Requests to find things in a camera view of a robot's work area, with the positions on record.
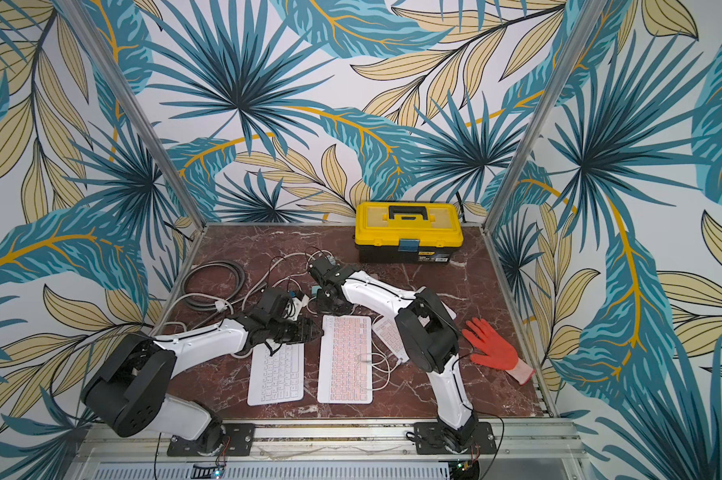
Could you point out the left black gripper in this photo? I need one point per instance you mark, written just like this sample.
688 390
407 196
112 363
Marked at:
304 332

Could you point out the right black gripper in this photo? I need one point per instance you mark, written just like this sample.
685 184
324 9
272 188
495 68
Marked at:
326 293

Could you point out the pink keyboard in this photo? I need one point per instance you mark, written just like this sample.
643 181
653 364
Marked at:
391 336
345 363

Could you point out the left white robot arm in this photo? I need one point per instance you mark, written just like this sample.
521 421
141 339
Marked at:
129 392

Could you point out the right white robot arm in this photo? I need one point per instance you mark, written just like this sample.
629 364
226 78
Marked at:
454 407

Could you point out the yellow black toolbox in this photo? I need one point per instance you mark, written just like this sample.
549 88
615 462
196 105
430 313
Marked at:
406 232

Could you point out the red work glove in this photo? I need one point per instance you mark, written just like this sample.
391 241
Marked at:
493 351

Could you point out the white wireless keyboard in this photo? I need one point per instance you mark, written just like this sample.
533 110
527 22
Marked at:
277 374

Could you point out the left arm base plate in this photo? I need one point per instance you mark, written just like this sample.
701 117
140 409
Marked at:
227 439

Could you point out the aluminium front rail frame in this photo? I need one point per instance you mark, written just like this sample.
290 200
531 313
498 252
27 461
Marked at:
526 448

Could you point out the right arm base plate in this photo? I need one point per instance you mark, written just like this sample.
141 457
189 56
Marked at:
435 438

